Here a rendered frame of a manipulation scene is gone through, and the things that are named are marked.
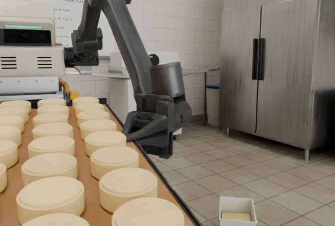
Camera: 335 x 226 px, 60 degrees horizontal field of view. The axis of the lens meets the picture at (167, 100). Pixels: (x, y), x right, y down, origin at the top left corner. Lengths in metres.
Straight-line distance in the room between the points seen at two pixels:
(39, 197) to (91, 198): 0.05
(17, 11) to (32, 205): 1.03
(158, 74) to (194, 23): 4.70
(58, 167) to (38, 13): 0.96
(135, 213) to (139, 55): 0.48
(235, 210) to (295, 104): 1.63
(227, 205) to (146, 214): 1.97
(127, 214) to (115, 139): 0.15
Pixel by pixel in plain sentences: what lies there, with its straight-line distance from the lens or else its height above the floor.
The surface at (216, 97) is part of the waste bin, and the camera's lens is 4.86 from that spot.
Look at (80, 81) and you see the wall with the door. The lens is 4.29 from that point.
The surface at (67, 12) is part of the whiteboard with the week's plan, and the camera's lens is 4.28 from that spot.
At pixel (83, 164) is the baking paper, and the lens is 0.34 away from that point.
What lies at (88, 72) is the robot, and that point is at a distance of 1.26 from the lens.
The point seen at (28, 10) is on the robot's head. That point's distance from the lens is 1.23.
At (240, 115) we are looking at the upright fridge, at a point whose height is 0.37.
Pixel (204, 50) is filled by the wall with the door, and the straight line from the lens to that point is 5.32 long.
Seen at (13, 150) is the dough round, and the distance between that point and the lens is 0.36.
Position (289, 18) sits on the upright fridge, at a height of 1.54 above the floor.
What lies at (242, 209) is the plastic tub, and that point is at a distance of 2.19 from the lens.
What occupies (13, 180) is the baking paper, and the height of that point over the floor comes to 0.98.
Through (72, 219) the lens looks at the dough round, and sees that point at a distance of 0.22.
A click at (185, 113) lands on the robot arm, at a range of 0.54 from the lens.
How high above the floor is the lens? 1.10
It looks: 8 degrees down
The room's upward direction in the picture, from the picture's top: straight up
